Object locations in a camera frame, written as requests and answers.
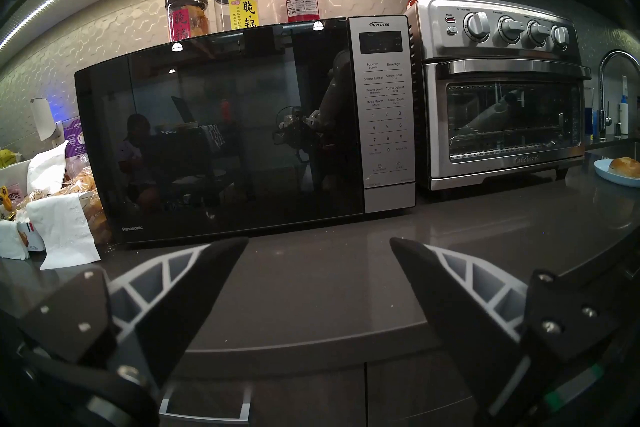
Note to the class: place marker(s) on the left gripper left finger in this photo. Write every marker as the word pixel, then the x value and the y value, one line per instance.
pixel 190 281

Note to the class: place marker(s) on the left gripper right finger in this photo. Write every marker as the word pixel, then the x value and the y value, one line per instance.
pixel 450 291

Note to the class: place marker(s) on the glass toaster oven door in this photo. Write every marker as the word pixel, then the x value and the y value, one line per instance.
pixel 510 121

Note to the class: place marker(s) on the golden brown bagel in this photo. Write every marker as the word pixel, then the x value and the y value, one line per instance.
pixel 625 167

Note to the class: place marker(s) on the stainless steel toaster oven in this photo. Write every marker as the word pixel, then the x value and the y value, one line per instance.
pixel 435 46

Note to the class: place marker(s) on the silver oven knob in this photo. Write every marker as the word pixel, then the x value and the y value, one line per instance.
pixel 539 32
pixel 511 29
pixel 560 36
pixel 476 26

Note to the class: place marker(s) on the clear bag of bread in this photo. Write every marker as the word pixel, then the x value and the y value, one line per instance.
pixel 95 216

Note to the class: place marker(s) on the black Panasonic microwave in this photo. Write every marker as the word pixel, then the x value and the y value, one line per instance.
pixel 225 131

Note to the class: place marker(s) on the dark wood drawer cabinet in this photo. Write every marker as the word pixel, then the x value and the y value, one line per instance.
pixel 310 396

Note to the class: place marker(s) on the white upright tissue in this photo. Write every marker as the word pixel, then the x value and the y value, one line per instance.
pixel 47 171

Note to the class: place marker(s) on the small folded white napkin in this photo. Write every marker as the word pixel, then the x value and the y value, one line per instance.
pixel 12 241

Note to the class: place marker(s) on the purple box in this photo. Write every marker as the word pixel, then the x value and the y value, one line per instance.
pixel 75 138

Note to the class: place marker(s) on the light blue plate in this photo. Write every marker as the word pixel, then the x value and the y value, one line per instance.
pixel 607 176

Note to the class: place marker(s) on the yellow banana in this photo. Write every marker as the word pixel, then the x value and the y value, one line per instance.
pixel 9 158

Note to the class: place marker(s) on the blue dish soap bottle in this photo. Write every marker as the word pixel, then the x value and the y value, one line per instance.
pixel 591 120

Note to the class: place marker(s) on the white bottle blue cap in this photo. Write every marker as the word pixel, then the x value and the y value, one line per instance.
pixel 623 116

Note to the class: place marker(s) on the chrome gooseneck faucet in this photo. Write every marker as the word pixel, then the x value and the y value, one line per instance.
pixel 602 96

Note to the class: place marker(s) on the snack jar red label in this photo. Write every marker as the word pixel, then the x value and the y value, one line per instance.
pixel 186 18

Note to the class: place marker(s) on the snack jar yellow label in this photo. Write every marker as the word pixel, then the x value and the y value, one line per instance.
pixel 237 8

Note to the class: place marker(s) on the white wall paper holder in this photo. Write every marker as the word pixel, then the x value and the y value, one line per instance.
pixel 42 118

